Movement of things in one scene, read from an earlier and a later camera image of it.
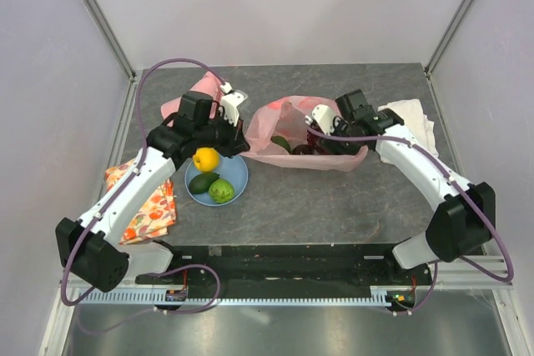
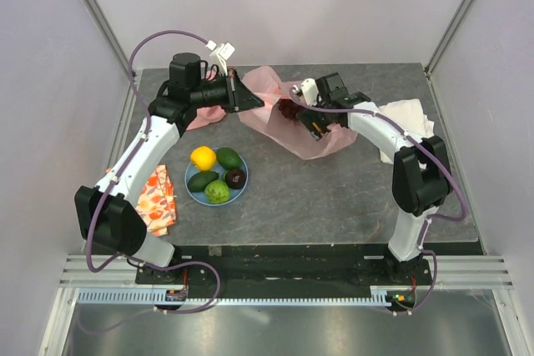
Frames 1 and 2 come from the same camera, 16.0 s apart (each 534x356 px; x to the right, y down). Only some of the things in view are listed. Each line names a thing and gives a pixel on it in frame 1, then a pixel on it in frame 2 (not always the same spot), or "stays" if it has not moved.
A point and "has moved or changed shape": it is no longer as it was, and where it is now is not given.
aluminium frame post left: (89, 0) stays
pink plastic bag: (285, 117) has moved or changed shape
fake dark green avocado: (202, 182) stays
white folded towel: (415, 121) stays
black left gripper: (236, 142) -> (239, 97)
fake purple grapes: (311, 148) -> (289, 107)
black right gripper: (329, 144) -> (307, 117)
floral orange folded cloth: (153, 216) stays
